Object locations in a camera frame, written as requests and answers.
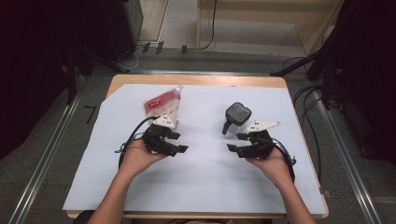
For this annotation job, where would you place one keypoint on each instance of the light blue table mat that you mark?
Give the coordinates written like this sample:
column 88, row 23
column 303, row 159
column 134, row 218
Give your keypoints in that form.
column 199, row 186

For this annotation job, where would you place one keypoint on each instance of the small metal table bracket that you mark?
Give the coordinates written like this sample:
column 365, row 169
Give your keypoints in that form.
column 326, row 193

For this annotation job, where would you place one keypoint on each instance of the red and white spout pouch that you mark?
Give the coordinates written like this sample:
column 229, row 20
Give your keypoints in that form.
column 162, row 104

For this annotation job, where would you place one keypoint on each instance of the dark cabinet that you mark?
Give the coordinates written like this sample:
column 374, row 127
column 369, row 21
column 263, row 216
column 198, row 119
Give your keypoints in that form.
column 124, row 25

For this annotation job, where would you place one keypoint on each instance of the light wooden shelf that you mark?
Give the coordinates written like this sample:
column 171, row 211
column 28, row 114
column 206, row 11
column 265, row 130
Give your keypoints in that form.
column 311, row 21

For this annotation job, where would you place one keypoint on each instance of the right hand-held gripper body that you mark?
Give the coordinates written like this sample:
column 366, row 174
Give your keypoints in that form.
column 260, row 146

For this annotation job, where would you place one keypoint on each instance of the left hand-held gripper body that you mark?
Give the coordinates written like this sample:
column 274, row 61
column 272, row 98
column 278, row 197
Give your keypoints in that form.
column 155, row 138

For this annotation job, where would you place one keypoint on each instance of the black tripod stand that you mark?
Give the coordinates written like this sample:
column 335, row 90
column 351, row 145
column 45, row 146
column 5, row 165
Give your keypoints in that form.
column 292, row 67

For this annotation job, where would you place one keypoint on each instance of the small black floor block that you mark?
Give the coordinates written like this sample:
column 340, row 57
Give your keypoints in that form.
column 159, row 47
column 184, row 49
column 146, row 47

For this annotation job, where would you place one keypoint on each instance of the dark curtain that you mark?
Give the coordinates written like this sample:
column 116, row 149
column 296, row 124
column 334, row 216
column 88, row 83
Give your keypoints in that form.
column 373, row 62
column 31, row 62

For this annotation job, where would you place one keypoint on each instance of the metal floor rail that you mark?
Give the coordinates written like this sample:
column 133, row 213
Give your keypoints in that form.
column 342, row 155
column 46, row 161

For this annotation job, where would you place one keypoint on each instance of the person's right hand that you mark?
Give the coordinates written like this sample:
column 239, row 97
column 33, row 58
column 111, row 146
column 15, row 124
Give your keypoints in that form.
column 274, row 168

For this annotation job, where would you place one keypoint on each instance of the wooden table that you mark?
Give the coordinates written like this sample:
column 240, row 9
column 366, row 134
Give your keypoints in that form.
column 199, row 80

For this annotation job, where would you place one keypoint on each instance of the person's dark clothing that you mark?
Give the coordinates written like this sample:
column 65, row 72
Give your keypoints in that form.
column 82, row 217

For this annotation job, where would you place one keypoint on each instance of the person's left hand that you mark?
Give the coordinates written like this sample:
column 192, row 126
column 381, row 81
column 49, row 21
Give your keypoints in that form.
column 137, row 158

